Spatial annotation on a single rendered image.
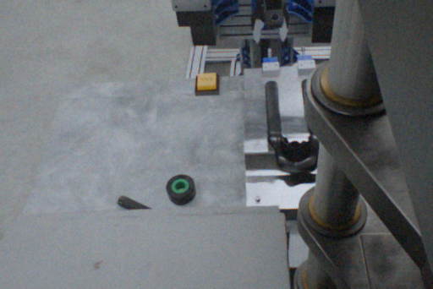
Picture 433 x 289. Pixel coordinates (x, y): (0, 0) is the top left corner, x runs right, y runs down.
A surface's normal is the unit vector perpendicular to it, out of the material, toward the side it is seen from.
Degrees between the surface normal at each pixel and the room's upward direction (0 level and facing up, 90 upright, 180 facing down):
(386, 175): 0
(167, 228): 0
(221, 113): 0
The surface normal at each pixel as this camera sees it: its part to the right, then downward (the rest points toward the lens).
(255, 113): -0.09, -0.63
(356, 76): -0.30, 0.75
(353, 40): -0.56, 0.67
